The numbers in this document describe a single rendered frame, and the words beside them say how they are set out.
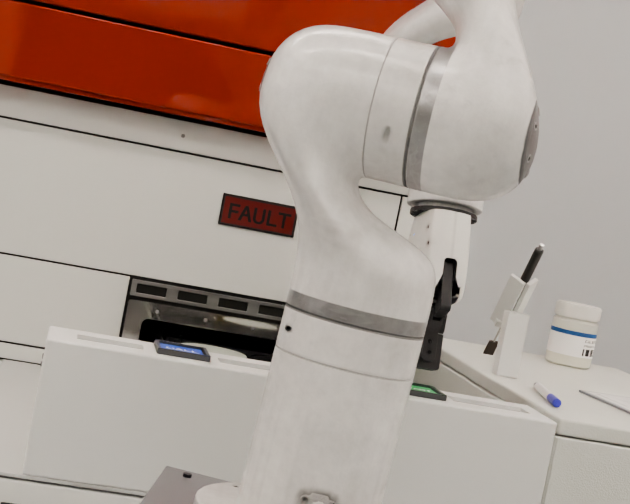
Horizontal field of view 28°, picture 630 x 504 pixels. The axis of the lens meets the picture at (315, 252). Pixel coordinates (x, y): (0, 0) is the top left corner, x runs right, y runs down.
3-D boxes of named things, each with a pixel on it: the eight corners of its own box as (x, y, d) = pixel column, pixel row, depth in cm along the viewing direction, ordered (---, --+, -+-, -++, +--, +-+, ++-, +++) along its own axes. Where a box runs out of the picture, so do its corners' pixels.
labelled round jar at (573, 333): (537, 356, 197) (550, 297, 196) (579, 364, 198) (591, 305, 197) (554, 364, 190) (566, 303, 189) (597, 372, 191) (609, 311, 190)
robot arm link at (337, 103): (413, 343, 99) (488, 47, 98) (195, 284, 102) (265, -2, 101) (431, 333, 111) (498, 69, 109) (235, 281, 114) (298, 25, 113)
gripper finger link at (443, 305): (441, 239, 136) (425, 276, 140) (449, 288, 131) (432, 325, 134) (451, 241, 137) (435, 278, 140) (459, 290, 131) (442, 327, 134)
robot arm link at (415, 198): (399, 187, 144) (396, 212, 143) (422, 173, 135) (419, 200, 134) (468, 200, 145) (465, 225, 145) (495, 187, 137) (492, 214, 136)
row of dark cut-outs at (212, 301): (129, 294, 189) (132, 278, 189) (406, 342, 197) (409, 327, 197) (129, 294, 188) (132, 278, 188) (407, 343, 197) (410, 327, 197)
